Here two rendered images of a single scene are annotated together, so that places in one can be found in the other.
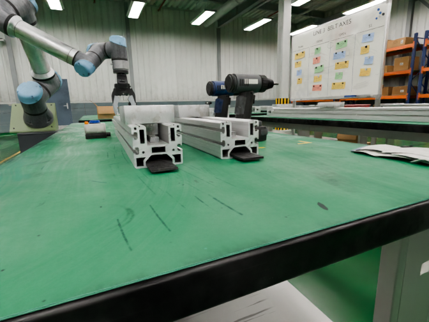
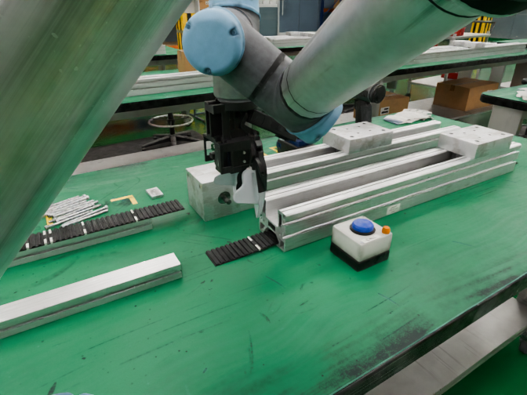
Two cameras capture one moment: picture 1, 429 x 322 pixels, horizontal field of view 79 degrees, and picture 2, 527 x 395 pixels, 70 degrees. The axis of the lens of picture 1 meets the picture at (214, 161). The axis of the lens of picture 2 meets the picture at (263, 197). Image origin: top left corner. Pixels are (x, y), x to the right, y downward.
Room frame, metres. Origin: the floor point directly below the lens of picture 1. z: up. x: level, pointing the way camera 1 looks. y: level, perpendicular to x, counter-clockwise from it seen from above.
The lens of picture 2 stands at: (1.36, 1.07, 1.22)
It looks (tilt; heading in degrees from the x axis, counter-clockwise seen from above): 27 degrees down; 263
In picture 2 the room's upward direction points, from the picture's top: straight up
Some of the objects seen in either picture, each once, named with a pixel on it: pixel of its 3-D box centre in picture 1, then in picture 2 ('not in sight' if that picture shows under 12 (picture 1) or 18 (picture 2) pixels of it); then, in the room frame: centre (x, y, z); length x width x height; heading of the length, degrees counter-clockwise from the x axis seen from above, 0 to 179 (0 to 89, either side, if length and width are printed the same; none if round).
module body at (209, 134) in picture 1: (188, 128); (354, 157); (0.97, 0.10, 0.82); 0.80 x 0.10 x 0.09; 23
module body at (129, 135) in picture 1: (135, 131); (408, 181); (0.89, 0.27, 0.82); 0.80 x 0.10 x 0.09; 23
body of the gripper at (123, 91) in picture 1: (121, 84); (234, 134); (1.33, 0.45, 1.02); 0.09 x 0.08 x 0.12; 23
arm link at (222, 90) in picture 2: (119, 66); (237, 85); (1.32, 0.45, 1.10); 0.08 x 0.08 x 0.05
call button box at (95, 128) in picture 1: (97, 130); (357, 239); (1.10, 0.49, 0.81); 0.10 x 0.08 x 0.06; 113
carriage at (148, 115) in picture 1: (145, 119); (474, 145); (0.66, 0.17, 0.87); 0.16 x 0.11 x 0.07; 23
